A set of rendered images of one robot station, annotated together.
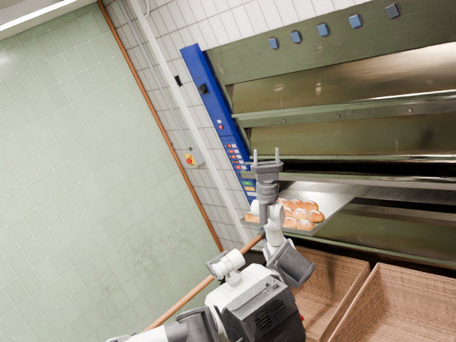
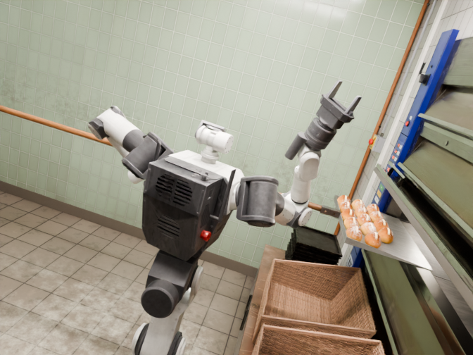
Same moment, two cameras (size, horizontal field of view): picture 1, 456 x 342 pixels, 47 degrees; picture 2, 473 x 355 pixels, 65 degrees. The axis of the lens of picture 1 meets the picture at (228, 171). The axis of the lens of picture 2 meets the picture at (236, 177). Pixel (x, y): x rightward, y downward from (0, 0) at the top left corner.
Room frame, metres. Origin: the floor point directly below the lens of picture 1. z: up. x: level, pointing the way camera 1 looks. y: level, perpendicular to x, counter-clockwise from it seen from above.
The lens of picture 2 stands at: (0.79, -0.67, 1.76)
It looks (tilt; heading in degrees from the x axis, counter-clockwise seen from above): 18 degrees down; 37
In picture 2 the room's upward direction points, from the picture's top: 16 degrees clockwise
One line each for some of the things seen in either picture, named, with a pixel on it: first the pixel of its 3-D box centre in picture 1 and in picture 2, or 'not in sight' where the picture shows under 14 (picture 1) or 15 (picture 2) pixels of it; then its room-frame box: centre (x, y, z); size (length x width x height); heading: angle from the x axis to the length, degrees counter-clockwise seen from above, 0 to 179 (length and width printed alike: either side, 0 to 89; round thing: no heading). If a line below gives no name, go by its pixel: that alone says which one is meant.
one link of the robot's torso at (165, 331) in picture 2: not in sight; (167, 311); (1.67, 0.14, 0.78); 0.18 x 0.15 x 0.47; 121
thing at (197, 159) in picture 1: (194, 157); (378, 144); (3.32, 0.16, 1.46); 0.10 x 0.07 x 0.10; 31
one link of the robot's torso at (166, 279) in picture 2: not in sight; (173, 273); (1.61, 0.10, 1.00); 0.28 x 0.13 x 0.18; 31
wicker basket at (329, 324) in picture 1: (310, 298); (312, 301); (2.42, -0.12, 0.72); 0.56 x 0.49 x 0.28; 30
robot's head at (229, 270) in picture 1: (229, 266); (214, 143); (1.69, 0.14, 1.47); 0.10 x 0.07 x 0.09; 110
